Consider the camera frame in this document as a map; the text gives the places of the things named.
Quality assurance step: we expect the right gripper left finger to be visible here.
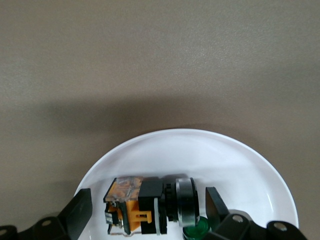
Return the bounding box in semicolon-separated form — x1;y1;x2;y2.
0;188;93;240

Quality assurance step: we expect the brown table mat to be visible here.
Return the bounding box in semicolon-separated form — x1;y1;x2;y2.
0;0;320;240

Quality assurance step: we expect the pale pink round plate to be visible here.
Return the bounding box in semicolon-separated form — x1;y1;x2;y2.
73;128;300;240

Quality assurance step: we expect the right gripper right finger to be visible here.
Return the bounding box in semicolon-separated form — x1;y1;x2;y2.
203;186;309;240

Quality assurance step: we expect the orange push-button switch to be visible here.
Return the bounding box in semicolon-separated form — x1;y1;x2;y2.
101;175;202;237

